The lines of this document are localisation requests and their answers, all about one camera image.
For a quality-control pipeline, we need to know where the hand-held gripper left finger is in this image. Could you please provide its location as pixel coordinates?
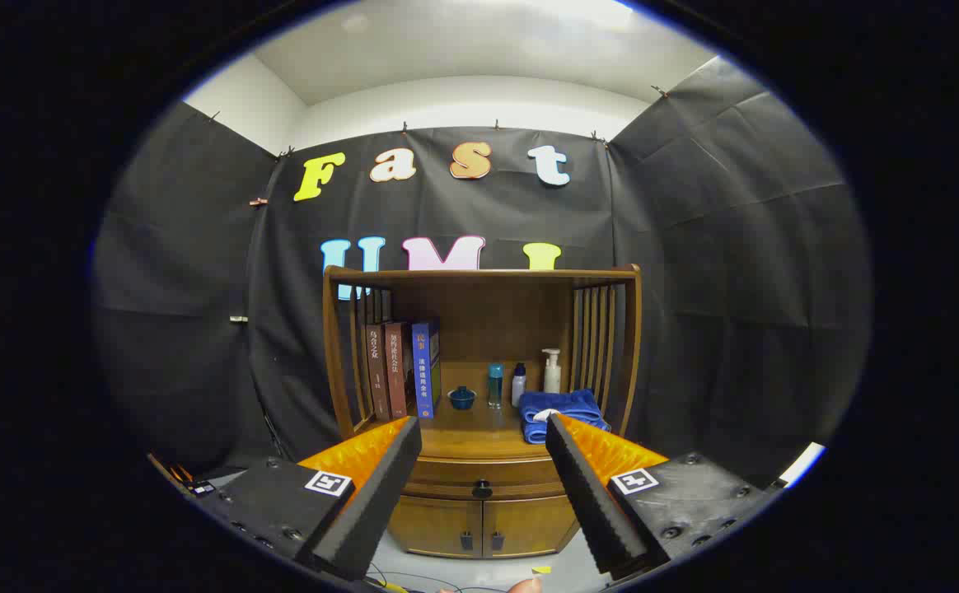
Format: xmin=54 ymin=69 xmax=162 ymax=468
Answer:
xmin=199 ymin=416 xmax=423 ymax=582

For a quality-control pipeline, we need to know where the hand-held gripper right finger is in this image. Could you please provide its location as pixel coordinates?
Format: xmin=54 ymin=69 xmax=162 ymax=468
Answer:
xmin=545 ymin=413 xmax=777 ymax=579

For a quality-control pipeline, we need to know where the wooden drawer with black knob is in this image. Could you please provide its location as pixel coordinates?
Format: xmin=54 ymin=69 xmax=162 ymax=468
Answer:
xmin=404 ymin=455 xmax=567 ymax=500

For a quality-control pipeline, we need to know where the wooden cabinet door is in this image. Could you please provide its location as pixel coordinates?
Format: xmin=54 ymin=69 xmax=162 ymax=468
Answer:
xmin=389 ymin=496 xmax=483 ymax=558
xmin=484 ymin=496 xmax=579 ymax=558

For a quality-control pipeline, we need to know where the wooden countertop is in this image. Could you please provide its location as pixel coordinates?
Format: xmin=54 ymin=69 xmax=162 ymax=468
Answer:
xmin=353 ymin=401 xmax=612 ymax=462

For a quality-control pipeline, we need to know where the wooden cabinet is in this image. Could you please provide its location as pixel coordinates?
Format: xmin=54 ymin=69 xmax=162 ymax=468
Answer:
xmin=322 ymin=264 xmax=643 ymax=561

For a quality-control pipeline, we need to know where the blue folded towel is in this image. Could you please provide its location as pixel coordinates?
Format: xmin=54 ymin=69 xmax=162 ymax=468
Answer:
xmin=518 ymin=389 xmax=612 ymax=445

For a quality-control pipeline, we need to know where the dark brown book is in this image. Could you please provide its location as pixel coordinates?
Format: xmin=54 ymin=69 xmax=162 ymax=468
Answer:
xmin=364 ymin=324 xmax=391 ymax=423

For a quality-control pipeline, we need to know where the reddish brown book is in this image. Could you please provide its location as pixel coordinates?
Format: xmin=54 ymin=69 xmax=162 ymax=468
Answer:
xmin=384 ymin=321 xmax=414 ymax=419

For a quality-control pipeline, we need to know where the blue book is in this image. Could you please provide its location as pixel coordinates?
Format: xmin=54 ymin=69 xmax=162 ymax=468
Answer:
xmin=411 ymin=318 xmax=442 ymax=419

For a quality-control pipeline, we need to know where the black backdrop cloth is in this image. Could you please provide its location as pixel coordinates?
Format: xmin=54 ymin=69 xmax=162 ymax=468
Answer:
xmin=91 ymin=56 xmax=872 ymax=487

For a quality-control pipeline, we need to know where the thin floor cable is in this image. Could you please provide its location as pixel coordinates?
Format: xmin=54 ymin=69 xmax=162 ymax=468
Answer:
xmin=364 ymin=563 xmax=464 ymax=593

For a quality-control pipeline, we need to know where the black device with orange wires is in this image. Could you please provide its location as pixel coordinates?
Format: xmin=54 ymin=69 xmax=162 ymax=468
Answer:
xmin=168 ymin=461 xmax=217 ymax=497

